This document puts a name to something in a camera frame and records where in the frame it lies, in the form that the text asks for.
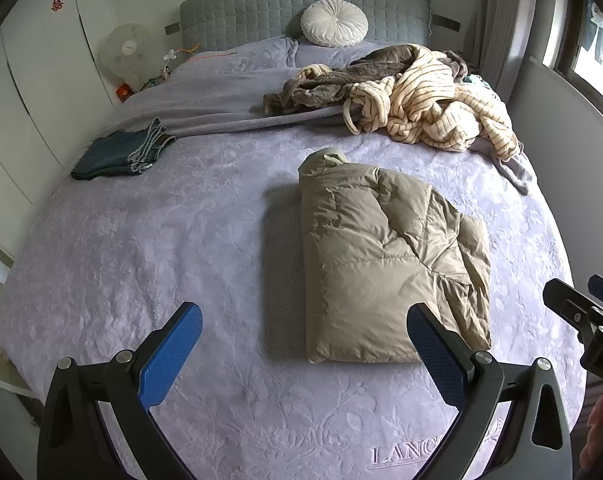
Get cream striped robe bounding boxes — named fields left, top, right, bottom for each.
left=296, top=45, right=525, bottom=162

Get orange cable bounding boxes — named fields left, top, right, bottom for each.
left=179, top=42, right=232, bottom=63

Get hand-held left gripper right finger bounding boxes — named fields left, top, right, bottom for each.
left=406, top=302, right=575, bottom=480

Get grey curtain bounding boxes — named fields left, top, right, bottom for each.
left=476, top=0, right=537, bottom=96

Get white wardrobe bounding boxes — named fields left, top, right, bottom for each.
left=0, top=0, right=127, bottom=271

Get bed with lilac bedspread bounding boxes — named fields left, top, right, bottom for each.
left=0, top=35, right=589, bottom=480

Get grey quilted headboard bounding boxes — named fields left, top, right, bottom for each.
left=180, top=0, right=432, bottom=56

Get white electric fan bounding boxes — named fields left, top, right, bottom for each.
left=99, top=22, right=150, bottom=93

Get grey-brown fleece robe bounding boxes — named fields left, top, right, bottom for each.
left=262, top=44, right=482, bottom=116

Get folded dark green jeans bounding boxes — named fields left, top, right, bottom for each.
left=70, top=117, right=177, bottom=181

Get white round cushion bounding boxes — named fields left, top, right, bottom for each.
left=300, top=0, right=369, bottom=49

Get window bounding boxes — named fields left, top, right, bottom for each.
left=541, top=0, right=603, bottom=126

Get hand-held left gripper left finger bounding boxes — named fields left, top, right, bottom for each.
left=36, top=301, right=204, bottom=480

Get person's right hand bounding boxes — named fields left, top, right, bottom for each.
left=579, top=389, right=603, bottom=478

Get beige puffer jacket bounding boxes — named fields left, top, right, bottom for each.
left=264, top=146, right=492, bottom=365

